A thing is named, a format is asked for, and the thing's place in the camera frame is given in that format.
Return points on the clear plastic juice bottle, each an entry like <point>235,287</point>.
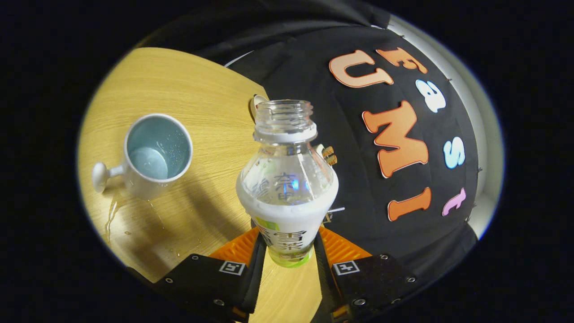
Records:
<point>287,179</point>

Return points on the wooden table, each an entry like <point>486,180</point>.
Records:
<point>202,89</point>

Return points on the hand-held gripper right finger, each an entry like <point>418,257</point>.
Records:
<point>325,278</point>

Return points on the white cup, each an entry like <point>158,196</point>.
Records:
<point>143,186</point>

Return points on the toast slice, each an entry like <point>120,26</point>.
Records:
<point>328,151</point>
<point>332,159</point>

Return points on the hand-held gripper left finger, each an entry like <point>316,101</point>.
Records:
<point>256,278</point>

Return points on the striped straw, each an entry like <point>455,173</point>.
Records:
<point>337,210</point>

